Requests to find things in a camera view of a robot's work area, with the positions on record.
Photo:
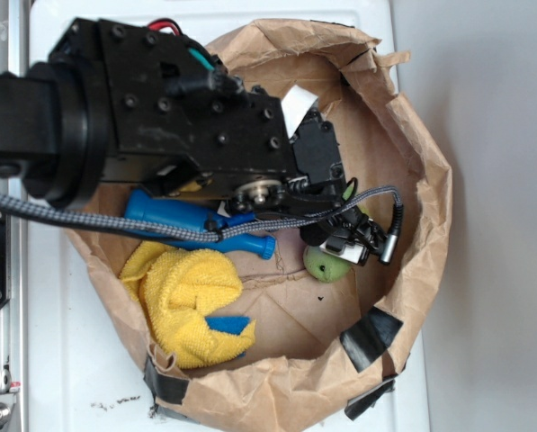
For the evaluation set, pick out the yellow microfibre cloth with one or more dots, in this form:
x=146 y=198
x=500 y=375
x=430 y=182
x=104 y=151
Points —
x=178 y=289

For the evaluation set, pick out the blue plastic bottle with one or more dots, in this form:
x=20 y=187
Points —
x=190 y=216

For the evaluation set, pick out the green plush animal toy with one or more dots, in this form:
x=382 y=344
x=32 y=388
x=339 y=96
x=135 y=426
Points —
x=323 y=267

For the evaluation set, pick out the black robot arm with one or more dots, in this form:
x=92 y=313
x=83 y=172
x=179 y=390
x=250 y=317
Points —
x=128 y=105

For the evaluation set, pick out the white plastic tray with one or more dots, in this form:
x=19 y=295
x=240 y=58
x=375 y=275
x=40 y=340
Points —
x=80 y=376

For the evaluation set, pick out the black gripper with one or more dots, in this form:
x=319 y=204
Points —
x=314 y=191

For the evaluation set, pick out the brown paper bag bin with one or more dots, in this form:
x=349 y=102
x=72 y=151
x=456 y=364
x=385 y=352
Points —
x=318 y=345

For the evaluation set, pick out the aluminium frame rail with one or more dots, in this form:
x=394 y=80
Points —
x=14 y=53

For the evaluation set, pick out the blue sponge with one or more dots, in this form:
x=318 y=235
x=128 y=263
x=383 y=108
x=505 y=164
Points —
x=232 y=325

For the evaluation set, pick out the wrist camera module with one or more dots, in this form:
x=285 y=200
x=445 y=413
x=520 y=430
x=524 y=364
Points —
x=354 y=237

